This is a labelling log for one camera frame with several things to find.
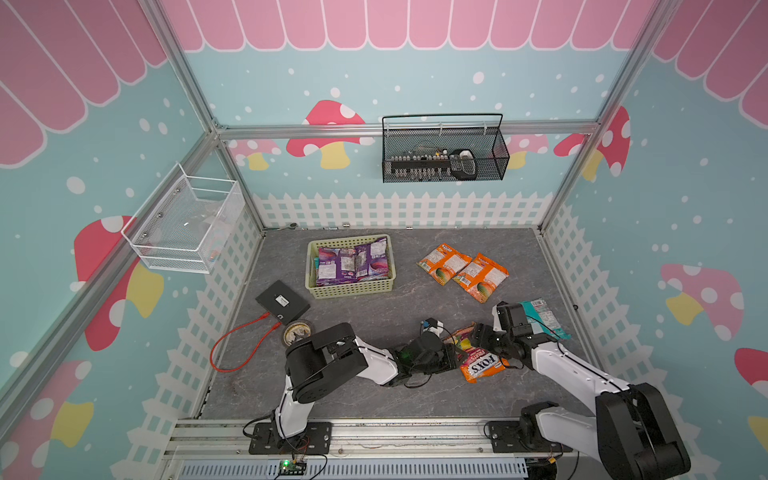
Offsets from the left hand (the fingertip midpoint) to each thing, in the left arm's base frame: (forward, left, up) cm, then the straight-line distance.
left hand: (464, 362), depth 84 cm
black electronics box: (+19, +57, 0) cm, 60 cm away
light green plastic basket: (+22, +36, +2) cm, 42 cm away
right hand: (+8, -5, -1) cm, 10 cm away
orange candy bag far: (+37, +2, -1) cm, 37 cm away
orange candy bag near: (+30, -10, 0) cm, 32 cm away
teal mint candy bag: (+14, -27, -1) cm, 30 cm away
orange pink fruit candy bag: (0, -4, -1) cm, 4 cm away
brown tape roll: (+10, +51, -3) cm, 52 cm away
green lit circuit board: (-25, +44, -5) cm, 51 cm away
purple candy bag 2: (+31, +40, +3) cm, 51 cm away
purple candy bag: (+33, +28, +4) cm, 44 cm away
